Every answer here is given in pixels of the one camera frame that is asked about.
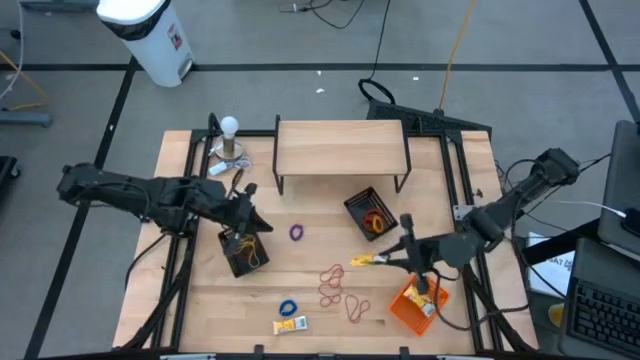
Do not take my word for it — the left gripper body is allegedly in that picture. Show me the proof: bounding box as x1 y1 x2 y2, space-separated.
214 184 257 256

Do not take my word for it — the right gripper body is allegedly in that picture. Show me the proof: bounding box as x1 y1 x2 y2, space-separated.
399 214 444 296

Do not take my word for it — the yellow crayon pack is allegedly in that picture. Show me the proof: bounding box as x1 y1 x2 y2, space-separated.
413 297 437 320
402 285 424 307
349 252 389 268
271 314 310 337

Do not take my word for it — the orange mesh tray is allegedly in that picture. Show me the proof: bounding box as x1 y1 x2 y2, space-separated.
388 273 451 337

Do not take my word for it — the wooden desk shelf riser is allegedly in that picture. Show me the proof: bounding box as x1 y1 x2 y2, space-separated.
272 113 413 196

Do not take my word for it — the black desk bar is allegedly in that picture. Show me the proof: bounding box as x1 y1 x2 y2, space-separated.
522 219 601 266

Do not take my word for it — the black mesh tray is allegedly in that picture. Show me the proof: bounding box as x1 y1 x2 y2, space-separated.
342 186 400 243
217 227 271 279

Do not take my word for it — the light bulb table lamp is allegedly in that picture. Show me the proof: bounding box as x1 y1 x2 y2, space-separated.
213 115 246 162

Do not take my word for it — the white printed paper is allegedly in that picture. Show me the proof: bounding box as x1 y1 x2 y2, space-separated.
524 232 576 300

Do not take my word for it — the black perforated panel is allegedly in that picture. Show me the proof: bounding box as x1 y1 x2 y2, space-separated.
366 98 494 135

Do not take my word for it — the small yellow object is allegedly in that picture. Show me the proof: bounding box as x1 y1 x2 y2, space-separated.
547 303 565 329

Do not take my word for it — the grey laptop black keyboard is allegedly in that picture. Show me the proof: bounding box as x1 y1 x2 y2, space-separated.
558 237 640 359

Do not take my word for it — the white trash bin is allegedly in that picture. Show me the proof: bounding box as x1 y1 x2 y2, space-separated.
96 0 196 89

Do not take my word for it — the black phone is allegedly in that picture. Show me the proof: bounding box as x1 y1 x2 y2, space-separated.
620 207 640 239

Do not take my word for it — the grey closed laptop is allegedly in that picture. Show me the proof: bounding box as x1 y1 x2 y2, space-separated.
597 119 640 261

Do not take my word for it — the grey floor stand foot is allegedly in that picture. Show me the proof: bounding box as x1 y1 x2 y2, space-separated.
0 109 54 129

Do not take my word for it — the black floor object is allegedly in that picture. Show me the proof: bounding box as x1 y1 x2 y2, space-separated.
0 155 21 189

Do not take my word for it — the white adapter with cable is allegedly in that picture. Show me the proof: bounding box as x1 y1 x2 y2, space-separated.
207 155 254 177

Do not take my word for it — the black aluminium table frame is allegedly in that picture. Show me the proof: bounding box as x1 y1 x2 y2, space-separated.
112 112 539 357

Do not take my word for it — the white charging cable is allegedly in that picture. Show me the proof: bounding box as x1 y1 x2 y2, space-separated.
554 199 626 217

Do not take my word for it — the yellow hanging cable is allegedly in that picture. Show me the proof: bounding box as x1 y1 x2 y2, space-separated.
438 0 476 114

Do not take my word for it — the black floor cable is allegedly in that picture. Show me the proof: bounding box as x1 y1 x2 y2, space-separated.
277 0 369 30

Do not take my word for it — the black hanging cable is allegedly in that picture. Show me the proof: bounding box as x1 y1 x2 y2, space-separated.
358 0 396 106

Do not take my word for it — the yellow floor cord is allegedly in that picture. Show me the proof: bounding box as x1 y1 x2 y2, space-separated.
0 49 49 112

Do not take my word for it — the white floor cord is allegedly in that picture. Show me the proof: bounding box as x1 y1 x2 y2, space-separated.
0 0 26 101

